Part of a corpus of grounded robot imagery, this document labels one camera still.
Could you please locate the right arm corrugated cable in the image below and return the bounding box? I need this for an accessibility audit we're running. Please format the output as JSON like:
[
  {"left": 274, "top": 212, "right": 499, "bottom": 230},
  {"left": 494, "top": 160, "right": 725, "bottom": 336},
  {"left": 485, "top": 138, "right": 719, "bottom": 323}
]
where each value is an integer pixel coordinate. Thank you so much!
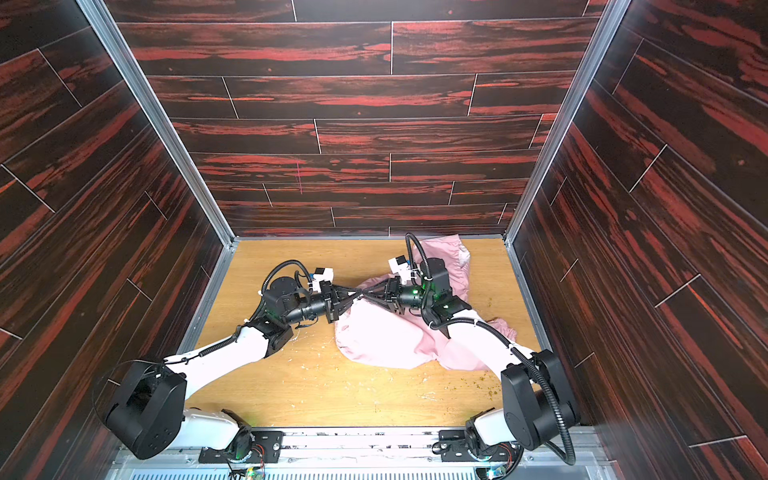
[{"left": 404, "top": 233, "right": 577, "bottom": 467}]

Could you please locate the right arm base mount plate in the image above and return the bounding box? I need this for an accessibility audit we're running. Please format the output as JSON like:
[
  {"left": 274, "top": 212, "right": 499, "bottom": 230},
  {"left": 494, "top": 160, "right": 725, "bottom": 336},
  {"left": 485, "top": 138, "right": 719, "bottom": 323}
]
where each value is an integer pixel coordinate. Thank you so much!
[{"left": 431, "top": 429, "right": 517, "bottom": 463}]

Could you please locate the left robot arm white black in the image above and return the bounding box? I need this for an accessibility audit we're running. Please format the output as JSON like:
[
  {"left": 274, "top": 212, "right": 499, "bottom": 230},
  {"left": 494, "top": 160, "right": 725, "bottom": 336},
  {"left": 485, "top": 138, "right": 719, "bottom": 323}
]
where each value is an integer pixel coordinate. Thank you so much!
[{"left": 100, "top": 273, "right": 363, "bottom": 461}]

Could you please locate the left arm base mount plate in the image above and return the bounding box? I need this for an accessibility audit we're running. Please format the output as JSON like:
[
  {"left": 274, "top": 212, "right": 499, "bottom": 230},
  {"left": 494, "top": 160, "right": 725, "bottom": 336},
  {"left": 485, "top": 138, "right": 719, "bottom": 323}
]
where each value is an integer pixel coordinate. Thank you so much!
[{"left": 198, "top": 430, "right": 285, "bottom": 465}]

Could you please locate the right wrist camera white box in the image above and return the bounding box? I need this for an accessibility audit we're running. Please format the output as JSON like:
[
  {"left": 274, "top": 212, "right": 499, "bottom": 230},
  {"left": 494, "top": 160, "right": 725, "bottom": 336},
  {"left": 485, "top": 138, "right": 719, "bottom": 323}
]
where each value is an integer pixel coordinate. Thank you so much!
[{"left": 388, "top": 255, "right": 418, "bottom": 285}]

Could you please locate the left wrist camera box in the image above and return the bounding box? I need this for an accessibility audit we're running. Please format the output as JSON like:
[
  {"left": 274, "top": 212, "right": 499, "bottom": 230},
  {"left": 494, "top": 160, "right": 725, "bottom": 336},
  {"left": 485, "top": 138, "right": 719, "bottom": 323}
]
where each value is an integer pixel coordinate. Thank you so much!
[{"left": 310, "top": 268, "right": 334, "bottom": 293}]

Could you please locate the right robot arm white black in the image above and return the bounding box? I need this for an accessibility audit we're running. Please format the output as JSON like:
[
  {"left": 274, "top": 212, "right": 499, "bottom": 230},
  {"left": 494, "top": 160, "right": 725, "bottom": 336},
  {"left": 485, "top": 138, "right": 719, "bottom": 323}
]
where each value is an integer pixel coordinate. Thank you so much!
[{"left": 362, "top": 258, "right": 581, "bottom": 465}]

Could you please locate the pink zip jacket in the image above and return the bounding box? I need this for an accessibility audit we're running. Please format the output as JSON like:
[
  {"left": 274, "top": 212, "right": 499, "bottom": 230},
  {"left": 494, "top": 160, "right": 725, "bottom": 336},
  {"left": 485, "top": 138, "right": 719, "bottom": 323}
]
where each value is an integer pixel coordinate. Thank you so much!
[{"left": 335, "top": 235, "right": 487, "bottom": 371}]

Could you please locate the aluminium front rail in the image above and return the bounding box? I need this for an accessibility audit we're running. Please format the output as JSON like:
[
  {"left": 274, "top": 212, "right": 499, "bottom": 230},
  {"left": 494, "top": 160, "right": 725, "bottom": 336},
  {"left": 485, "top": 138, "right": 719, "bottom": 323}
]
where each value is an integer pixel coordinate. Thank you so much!
[{"left": 106, "top": 427, "right": 619, "bottom": 479}]

